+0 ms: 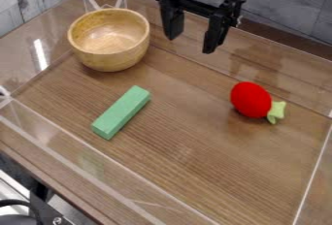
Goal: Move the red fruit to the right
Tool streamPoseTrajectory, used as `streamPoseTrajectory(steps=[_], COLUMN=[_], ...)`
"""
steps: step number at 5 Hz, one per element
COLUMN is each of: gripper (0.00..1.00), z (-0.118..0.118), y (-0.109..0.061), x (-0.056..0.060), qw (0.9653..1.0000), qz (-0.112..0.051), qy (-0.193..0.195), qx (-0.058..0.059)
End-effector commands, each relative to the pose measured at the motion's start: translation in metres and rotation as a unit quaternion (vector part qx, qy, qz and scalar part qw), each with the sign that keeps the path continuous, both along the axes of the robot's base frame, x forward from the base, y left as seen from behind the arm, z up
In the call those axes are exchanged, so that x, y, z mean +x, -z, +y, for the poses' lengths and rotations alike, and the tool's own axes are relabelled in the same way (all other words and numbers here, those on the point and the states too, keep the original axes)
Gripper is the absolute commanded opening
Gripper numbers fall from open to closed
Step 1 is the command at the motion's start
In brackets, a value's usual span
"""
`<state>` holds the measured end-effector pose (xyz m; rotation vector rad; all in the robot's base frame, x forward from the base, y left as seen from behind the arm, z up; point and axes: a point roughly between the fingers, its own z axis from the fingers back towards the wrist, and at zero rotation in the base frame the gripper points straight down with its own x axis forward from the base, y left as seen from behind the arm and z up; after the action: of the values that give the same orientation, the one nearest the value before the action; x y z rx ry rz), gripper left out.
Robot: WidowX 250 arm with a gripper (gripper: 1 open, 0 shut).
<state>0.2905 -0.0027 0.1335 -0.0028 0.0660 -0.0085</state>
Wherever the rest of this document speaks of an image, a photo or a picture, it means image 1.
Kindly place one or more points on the black metal bracket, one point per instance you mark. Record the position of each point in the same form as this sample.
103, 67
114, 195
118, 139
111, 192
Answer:
47, 216

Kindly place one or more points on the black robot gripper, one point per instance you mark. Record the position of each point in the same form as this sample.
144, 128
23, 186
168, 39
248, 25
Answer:
173, 18

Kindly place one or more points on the green rectangular block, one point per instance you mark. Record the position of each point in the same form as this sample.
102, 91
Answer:
125, 108

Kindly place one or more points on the clear acrylic tray walls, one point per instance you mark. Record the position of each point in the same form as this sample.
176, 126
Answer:
190, 162

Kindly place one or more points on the red plush fruit green stem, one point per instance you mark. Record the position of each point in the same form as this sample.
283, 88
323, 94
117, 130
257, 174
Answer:
252, 101

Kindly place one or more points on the wooden bowl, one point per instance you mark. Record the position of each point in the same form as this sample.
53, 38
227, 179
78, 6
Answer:
109, 39

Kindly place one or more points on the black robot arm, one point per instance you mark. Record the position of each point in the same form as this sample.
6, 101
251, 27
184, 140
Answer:
223, 13

